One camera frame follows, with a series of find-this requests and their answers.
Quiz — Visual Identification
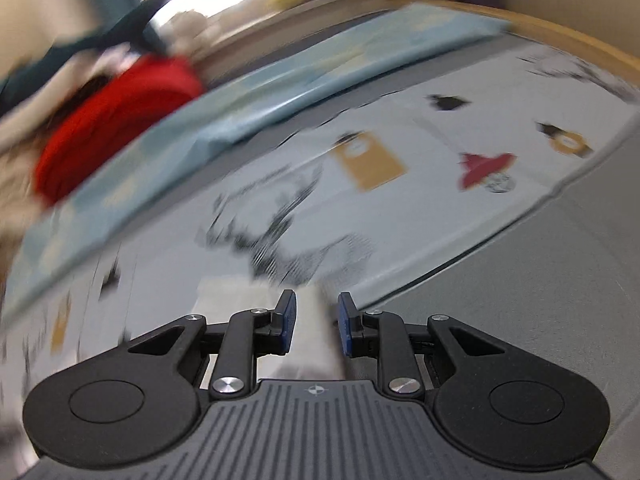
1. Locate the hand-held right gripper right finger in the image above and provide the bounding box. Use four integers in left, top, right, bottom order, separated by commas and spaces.
337, 291, 507, 401

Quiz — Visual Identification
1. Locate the beige folded blanket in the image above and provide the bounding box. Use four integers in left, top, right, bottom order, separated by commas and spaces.
0, 110, 53, 241

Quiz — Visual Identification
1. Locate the teal cloth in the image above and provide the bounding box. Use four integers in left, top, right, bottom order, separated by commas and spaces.
0, 0, 168, 108

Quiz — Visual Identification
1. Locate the red cloth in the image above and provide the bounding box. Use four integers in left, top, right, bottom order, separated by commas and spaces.
33, 55, 206, 207

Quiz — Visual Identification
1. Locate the pale printed blanket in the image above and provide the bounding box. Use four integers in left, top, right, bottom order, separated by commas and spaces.
0, 32, 640, 391

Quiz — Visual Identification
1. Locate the grey bed sheet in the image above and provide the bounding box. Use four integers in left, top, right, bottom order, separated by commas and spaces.
357, 127, 640, 441

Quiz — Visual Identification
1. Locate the light blue patterned quilt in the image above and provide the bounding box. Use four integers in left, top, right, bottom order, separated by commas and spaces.
0, 1, 512, 311

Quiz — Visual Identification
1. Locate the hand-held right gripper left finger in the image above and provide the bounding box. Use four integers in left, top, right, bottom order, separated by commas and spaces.
128, 289, 297, 401

